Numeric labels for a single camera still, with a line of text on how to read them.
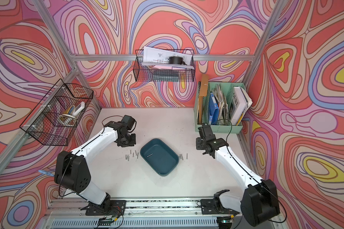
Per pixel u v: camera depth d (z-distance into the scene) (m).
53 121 0.74
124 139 0.71
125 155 0.93
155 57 0.86
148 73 1.01
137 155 0.93
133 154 0.93
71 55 0.86
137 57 0.87
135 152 0.94
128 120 0.71
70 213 0.72
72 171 0.44
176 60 0.82
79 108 0.75
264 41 0.80
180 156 0.93
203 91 0.83
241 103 0.88
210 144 0.58
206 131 0.64
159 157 0.91
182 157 0.93
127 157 0.93
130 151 0.95
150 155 0.92
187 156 0.93
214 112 0.93
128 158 0.91
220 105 0.91
